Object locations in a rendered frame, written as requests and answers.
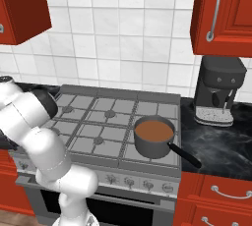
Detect grey saucepan with hot chocolate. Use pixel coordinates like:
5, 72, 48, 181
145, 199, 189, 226
133, 115, 203, 169

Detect grey gas hob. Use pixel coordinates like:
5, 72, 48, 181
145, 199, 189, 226
9, 84, 182, 199

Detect silver hob knob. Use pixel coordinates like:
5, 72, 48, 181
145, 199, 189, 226
18, 160, 30, 171
105, 173, 120, 186
142, 179, 156, 192
123, 176, 136, 189
161, 182, 174, 195

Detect black coffee machine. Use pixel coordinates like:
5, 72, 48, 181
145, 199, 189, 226
192, 55, 248, 128

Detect black oven door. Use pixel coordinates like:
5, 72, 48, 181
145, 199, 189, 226
23, 184, 175, 226

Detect red drawer front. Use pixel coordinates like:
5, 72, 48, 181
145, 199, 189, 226
190, 203, 252, 226
196, 174, 252, 212

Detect red base cupboard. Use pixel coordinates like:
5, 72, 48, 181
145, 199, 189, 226
0, 148, 36, 217

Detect silver oven door handle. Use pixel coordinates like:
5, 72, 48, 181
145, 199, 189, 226
15, 176, 176, 212

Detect silver cupboard door handle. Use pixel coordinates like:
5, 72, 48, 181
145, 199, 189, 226
206, 0, 225, 43

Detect red wall cupboard door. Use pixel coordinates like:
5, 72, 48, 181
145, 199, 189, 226
190, 0, 252, 58

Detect red wall cupboard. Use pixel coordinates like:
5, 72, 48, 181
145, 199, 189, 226
0, 0, 53, 46

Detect silver drawer handle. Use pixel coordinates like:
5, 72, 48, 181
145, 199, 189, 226
211, 185, 252, 200
201, 216, 240, 226

